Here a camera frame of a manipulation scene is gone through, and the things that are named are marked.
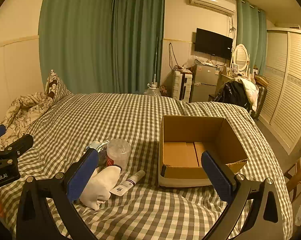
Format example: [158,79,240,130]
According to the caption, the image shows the white oval mirror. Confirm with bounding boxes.
[233,44,250,72]

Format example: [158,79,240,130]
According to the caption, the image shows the green checked bed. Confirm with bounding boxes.
[5,92,294,240]

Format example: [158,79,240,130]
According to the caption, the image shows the narrow green curtain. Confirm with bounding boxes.
[236,0,267,76]

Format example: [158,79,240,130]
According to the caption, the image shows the clear plastic bag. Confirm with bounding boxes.
[183,55,199,69]

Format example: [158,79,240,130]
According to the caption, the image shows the white jacket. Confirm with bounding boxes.
[234,77,259,111]

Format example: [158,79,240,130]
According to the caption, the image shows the silver fridge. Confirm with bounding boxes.
[189,64,220,103]

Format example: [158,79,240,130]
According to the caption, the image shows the white sock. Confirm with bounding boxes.
[79,165,122,210]

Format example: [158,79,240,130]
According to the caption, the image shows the black wall television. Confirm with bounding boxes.
[194,28,233,60]

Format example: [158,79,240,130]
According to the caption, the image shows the checked pillow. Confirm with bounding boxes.
[45,69,73,105]

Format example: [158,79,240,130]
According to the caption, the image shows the brown suitcase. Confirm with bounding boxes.
[251,82,268,121]

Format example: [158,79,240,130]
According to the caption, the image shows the wide green curtain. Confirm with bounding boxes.
[38,0,116,95]

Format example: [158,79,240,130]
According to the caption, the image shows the white ribbed suitcase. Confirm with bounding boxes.
[171,70,193,102]

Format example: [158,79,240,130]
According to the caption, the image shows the black jacket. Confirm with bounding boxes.
[214,81,251,111]

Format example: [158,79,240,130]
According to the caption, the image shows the white squeeze tube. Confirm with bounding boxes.
[109,169,146,197]

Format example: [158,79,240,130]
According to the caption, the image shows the floral duvet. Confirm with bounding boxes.
[0,91,54,153]

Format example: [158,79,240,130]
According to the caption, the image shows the white pole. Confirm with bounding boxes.
[153,37,159,85]

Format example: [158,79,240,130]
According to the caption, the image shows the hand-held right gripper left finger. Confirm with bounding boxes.
[15,148,99,240]

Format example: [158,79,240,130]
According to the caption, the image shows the white air conditioner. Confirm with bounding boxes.
[189,0,236,15]

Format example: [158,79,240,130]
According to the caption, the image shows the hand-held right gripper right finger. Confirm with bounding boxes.
[201,151,285,240]

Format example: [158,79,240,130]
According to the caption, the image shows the air conditioner cable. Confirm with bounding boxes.
[228,14,237,33]

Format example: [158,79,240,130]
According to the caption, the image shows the brown cardboard box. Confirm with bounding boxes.
[158,115,248,188]

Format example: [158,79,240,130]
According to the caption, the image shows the clear plastic jar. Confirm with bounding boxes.
[106,139,131,173]

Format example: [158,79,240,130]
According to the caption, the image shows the clear water jug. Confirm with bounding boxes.
[143,83,162,97]

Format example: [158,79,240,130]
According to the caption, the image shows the white louvred wardrobe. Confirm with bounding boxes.
[259,27,301,155]

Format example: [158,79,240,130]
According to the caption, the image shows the wall cable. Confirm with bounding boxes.
[168,42,181,71]

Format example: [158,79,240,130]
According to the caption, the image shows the dark crinkled packet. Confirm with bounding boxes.
[97,147,108,168]

